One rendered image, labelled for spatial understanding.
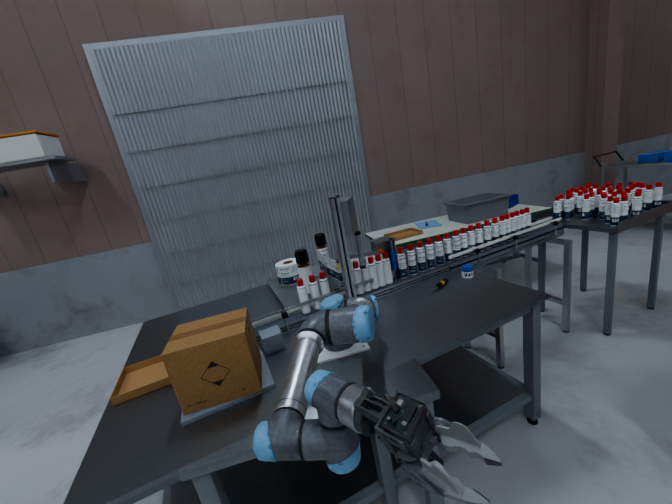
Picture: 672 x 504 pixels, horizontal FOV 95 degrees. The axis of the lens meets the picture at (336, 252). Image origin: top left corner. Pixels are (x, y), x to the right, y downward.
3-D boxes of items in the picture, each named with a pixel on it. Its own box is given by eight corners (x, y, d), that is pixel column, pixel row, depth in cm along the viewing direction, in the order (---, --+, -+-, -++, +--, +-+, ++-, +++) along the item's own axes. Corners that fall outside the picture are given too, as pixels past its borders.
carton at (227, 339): (261, 358, 146) (247, 306, 138) (262, 391, 123) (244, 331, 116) (195, 377, 140) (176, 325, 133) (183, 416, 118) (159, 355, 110)
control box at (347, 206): (357, 228, 175) (352, 195, 170) (353, 236, 159) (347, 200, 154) (340, 231, 178) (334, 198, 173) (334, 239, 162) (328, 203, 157)
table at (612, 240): (580, 287, 318) (584, 198, 293) (661, 308, 262) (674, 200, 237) (532, 310, 294) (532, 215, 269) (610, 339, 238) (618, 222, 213)
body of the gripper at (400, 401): (404, 448, 42) (344, 413, 51) (425, 481, 46) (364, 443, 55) (429, 401, 46) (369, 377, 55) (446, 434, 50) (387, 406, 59)
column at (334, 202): (356, 313, 176) (335, 196, 158) (360, 316, 172) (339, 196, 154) (349, 315, 174) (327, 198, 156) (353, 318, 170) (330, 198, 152)
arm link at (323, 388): (332, 395, 70) (326, 360, 69) (368, 414, 62) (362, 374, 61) (305, 414, 65) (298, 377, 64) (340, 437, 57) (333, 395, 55)
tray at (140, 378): (188, 352, 168) (186, 345, 167) (186, 378, 144) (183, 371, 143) (126, 374, 158) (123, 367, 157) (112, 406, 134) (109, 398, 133)
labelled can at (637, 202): (587, 203, 291) (588, 182, 285) (670, 207, 239) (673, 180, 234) (555, 214, 275) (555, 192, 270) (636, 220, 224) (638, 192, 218)
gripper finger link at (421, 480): (436, 501, 41) (390, 457, 48) (439, 507, 41) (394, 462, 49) (456, 471, 43) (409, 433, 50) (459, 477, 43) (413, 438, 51)
